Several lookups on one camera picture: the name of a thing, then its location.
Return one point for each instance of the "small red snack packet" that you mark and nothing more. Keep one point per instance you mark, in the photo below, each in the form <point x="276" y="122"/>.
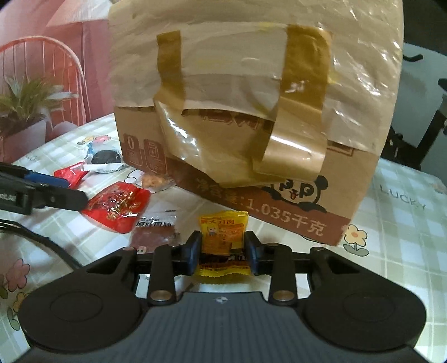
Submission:
<point x="70" y="174"/>

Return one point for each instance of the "black cookie packet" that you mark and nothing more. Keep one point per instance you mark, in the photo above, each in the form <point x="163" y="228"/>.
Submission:
<point x="104" y="158"/>

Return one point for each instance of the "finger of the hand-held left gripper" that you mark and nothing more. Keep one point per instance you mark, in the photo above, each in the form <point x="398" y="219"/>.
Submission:
<point x="59" y="199"/>
<point x="45" y="179"/>

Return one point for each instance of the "black exercise bike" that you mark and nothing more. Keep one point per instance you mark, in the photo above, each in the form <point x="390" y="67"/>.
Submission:
<point x="433" y="129"/>

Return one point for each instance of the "brown jerky packet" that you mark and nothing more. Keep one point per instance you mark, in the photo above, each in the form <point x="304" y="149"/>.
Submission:
<point x="153" y="237"/>

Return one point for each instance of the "small yellow snack packet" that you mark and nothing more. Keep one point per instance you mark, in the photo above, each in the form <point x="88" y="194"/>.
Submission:
<point x="223" y="230"/>

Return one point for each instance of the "large red snack packet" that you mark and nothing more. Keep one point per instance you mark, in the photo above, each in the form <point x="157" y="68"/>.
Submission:
<point x="115" y="206"/>

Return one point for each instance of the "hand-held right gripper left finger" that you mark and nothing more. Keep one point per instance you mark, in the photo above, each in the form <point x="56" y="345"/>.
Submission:
<point x="193" y="249"/>

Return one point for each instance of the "brown cardboard box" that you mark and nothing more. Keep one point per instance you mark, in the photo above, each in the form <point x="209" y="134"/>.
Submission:
<point x="314" y="223"/>

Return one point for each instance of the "taped cardboard box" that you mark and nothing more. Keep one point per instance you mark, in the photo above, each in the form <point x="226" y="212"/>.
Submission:
<point x="227" y="87"/>

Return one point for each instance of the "small clear snack packet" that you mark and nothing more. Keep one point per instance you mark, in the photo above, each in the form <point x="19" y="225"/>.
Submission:
<point x="153" y="180"/>

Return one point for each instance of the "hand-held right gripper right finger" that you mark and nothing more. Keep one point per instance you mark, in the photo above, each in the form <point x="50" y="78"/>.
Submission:
<point x="252" y="251"/>

